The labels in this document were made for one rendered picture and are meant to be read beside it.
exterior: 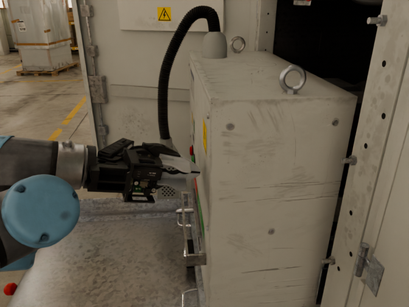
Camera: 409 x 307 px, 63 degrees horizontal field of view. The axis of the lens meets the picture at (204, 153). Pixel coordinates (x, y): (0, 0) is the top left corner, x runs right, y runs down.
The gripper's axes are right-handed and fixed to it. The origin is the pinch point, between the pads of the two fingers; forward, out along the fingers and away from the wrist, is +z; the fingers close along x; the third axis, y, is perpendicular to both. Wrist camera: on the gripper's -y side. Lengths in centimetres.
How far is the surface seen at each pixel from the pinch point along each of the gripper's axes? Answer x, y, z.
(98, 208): -38, -47, -9
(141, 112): -7, -65, 4
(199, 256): -15.5, 6.6, 3.1
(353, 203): 7.0, 23.5, 15.8
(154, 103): -2, -62, 8
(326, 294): -13.3, 21.1, 22.4
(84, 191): -125, -217, 5
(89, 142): -122, -331, 17
